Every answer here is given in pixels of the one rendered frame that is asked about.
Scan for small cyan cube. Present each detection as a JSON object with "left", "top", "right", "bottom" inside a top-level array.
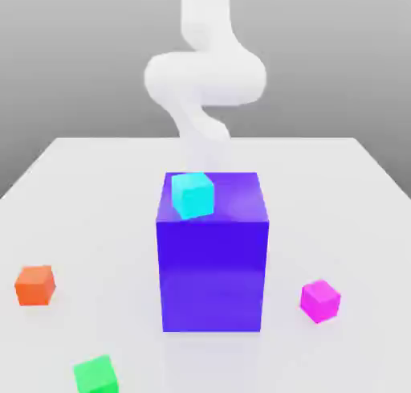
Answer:
[{"left": 170, "top": 171, "right": 215, "bottom": 221}]

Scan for small magenta cube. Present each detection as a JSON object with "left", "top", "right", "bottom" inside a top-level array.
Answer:
[{"left": 299, "top": 279, "right": 342, "bottom": 325}]

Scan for small orange cube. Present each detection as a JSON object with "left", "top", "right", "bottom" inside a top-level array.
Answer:
[{"left": 14, "top": 264, "right": 57, "bottom": 307}]

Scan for small green cube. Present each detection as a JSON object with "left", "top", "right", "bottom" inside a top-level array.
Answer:
[{"left": 72, "top": 354, "right": 120, "bottom": 393}]

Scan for large purple box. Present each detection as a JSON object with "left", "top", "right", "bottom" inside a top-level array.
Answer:
[{"left": 155, "top": 171, "right": 270, "bottom": 334}]

